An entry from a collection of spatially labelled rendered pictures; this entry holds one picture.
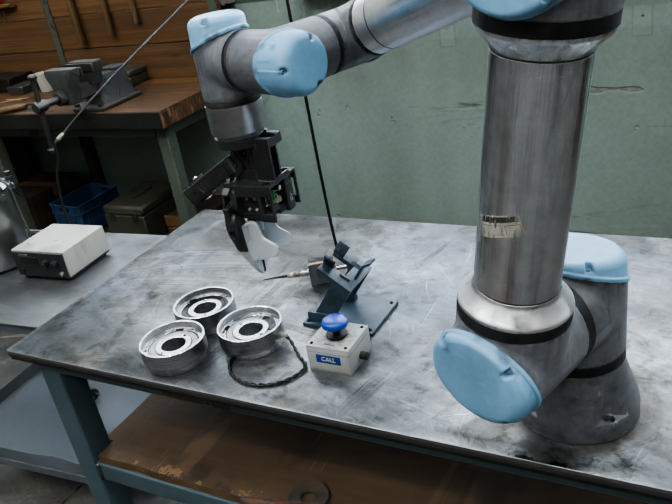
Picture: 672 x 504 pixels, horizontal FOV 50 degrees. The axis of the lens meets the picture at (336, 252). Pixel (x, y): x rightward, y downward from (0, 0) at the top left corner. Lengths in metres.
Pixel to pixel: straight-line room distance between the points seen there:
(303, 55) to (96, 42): 2.48
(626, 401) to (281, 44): 0.57
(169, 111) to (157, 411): 1.31
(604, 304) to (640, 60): 1.69
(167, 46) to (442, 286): 2.02
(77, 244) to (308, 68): 1.15
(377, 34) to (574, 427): 0.52
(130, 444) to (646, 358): 0.94
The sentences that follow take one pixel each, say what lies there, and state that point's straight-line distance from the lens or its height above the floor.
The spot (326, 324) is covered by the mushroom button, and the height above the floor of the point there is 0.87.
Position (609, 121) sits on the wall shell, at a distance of 2.53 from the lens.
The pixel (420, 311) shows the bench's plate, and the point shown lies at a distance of 1.19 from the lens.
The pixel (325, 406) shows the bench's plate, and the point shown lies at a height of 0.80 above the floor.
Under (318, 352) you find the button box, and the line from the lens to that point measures 1.07.
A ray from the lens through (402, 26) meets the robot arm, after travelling 0.86.
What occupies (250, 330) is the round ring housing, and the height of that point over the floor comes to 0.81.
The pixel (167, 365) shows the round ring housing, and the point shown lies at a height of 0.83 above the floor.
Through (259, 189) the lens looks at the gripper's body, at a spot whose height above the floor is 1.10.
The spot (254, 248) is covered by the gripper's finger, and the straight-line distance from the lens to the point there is 1.03.
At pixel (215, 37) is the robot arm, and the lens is 0.92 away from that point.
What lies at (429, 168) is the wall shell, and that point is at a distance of 2.75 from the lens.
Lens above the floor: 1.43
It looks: 26 degrees down
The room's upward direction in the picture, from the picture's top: 10 degrees counter-clockwise
